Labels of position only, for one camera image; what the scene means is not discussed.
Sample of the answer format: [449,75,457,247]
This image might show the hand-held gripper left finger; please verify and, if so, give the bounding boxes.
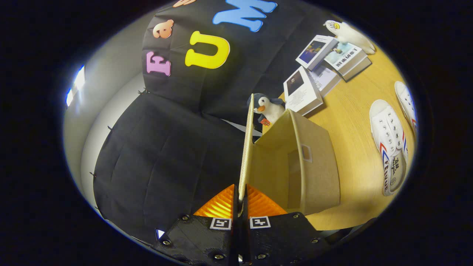
[153,184,239,266]

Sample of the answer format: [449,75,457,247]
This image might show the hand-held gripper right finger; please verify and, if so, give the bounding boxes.
[242,184,331,266]

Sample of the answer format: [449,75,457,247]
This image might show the beige fabric storage box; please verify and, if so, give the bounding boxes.
[238,93,341,216]

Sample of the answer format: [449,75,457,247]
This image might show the white canvas shoe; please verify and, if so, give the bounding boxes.
[370,99,409,196]
[394,81,418,137]

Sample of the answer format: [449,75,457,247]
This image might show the black backdrop cloth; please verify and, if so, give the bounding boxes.
[92,0,333,244]

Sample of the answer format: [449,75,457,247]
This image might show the penguin plush toy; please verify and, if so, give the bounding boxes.
[247,93,286,127]

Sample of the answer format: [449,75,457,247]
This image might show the white portrait cover book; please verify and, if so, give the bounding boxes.
[283,66,324,117]

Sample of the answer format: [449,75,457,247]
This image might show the thin white booklet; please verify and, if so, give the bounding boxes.
[309,63,342,97]

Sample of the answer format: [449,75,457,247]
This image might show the blue picture cover book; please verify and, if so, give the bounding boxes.
[295,34,338,71]

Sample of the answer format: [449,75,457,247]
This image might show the thick teal cover book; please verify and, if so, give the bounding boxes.
[324,41,372,82]

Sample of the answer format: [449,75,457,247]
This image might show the ceiling light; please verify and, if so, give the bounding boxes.
[66,65,86,108]

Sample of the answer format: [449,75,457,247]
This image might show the white duck plush toy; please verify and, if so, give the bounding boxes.
[323,20,377,55]

